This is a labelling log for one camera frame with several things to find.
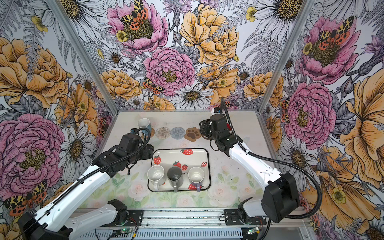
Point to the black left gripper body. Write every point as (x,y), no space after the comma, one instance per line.
(148,154)

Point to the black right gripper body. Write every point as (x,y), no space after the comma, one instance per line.
(206,130)

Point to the cork paw print coaster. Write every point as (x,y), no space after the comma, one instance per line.
(192,134)

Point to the blue mug white inside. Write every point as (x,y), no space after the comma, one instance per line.
(145,123)

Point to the grey woven round coaster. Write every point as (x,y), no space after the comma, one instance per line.
(178,133)

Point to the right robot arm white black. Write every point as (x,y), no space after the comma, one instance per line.
(280,195)

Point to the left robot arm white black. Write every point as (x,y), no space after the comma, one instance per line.
(55,221)

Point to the white strawberry tray black rim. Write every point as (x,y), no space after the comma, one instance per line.
(185,159)

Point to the grey mug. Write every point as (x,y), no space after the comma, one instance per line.
(175,177)

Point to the green circuit board right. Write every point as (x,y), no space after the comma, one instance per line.
(254,230)

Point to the white mug purple handle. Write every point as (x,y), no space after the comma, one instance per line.
(196,176)

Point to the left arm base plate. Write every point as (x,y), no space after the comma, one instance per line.
(129,218)

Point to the aluminium frame rail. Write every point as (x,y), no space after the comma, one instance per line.
(183,218)

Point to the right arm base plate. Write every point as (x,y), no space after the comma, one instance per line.
(237,217)

